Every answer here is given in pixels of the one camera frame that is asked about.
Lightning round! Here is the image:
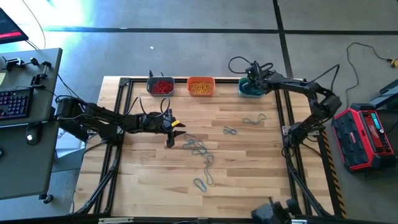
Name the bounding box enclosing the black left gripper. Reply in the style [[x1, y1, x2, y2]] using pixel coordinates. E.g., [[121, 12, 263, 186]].
[[141, 110, 187, 138]]

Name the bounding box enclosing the teal plastic basket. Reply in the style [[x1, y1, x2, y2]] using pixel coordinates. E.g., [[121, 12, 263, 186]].
[[238, 77, 269, 99]]

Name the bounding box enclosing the grey plastic basket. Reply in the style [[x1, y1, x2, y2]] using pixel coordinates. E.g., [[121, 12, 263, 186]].
[[146, 76, 175, 97]]

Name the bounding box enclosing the orange plastic basket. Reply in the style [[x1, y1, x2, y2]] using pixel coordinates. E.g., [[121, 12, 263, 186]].
[[187, 76, 216, 97]]

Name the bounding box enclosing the red black tool case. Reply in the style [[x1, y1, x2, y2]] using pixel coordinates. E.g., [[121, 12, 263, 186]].
[[331, 103, 398, 174]]

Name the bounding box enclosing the white paper sheet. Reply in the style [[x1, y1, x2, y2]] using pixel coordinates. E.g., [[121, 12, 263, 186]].
[[55, 128, 87, 151]]

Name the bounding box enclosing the grey black case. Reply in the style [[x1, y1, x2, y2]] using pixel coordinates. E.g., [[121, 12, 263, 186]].
[[369, 78, 398, 110]]

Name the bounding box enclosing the black computer mouse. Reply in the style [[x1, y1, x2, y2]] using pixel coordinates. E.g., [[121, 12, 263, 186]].
[[25, 123, 42, 146]]

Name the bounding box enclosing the black desk caster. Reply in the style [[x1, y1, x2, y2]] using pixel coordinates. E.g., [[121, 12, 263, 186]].
[[39, 193, 54, 205]]

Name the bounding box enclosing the black desk clamp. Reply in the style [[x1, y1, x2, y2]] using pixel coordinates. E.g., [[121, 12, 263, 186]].
[[30, 57, 53, 88], [1, 56, 26, 71]]

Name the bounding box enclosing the grey desk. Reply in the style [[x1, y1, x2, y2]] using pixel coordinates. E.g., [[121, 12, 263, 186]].
[[0, 47, 63, 200]]

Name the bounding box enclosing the black keyboard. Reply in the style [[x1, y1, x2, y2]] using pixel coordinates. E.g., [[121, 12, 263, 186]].
[[0, 86, 35, 121]]

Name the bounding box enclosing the black desk monitor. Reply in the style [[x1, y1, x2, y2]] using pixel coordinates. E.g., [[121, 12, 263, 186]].
[[0, 6, 30, 45]]

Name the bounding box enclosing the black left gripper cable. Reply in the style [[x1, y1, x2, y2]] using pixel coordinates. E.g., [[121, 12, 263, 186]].
[[123, 96, 172, 118]]

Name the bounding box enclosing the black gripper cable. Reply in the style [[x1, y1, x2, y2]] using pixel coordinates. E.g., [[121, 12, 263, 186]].
[[228, 55, 274, 75], [123, 96, 172, 118]]

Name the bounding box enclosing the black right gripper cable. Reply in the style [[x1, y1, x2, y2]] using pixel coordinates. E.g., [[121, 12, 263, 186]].
[[228, 55, 274, 75]]

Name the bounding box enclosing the black floor cable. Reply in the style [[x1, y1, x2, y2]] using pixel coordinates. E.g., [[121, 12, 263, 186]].
[[345, 42, 393, 108]]

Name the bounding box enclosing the black clamp mount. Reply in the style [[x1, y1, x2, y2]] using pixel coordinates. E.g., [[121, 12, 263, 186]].
[[250, 196, 303, 224]]

